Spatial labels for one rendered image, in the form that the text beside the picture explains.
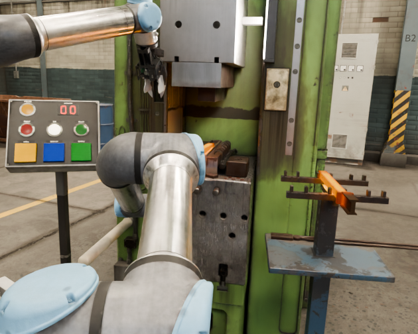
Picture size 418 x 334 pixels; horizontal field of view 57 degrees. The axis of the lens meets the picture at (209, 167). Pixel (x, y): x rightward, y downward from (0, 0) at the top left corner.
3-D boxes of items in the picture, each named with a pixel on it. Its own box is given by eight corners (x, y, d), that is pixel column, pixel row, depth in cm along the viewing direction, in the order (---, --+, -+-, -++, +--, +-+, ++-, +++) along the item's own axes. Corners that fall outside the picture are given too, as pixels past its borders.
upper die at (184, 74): (220, 88, 150) (221, 63, 148) (171, 86, 153) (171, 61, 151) (233, 87, 190) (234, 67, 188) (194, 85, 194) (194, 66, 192)
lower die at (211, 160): (217, 175, 158) (217, 155, 156) (170, 171, 161) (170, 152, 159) (230, 156, 198) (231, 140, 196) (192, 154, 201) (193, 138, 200)
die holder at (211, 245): (245, 285, 159) (251, 181, 149) (157, 274, 166) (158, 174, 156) (254, 234, 213) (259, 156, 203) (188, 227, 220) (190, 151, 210)
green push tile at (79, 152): (91, 160, 149) (90, 142, 151) (71, 161, 147) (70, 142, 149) (91, 162, 150) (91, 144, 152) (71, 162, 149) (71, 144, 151)
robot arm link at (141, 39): (137, 25, 128) (160, 25, 126) (139, 38, 131) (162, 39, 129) (129, 33, 122) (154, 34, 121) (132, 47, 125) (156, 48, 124)
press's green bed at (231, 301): (238, 380, 170) (244, 285, 160) (158, 366, 176) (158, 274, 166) (249, 309, 223) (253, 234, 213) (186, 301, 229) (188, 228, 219)
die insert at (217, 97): (214, 101, 161) (215, 87, 160) (197, 101, 163) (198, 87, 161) (225, 99, 190) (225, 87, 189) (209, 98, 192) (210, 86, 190)
